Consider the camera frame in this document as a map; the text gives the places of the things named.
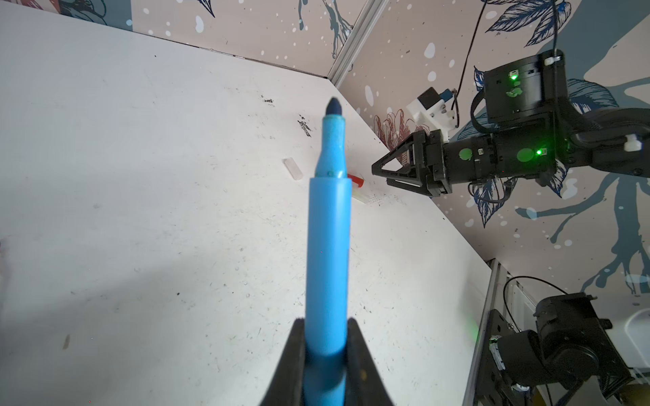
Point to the translucent pen cap near red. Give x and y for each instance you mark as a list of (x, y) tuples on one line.
[(360, 195)]

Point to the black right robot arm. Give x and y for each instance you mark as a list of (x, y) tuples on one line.
[(532, 130)]

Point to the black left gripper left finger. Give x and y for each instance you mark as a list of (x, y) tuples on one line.
[(286, 386)]

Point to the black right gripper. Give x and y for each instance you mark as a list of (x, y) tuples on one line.
[(449, 163)]

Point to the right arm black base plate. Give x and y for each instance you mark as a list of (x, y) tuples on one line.
[(486, 385)]

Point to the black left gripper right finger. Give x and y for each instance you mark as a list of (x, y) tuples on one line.
[(364, 385)]

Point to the lone translucent pen cap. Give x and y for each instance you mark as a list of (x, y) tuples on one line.
[(293, 169)]

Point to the blue marker pen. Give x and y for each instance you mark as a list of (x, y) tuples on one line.
[(327, 268)]

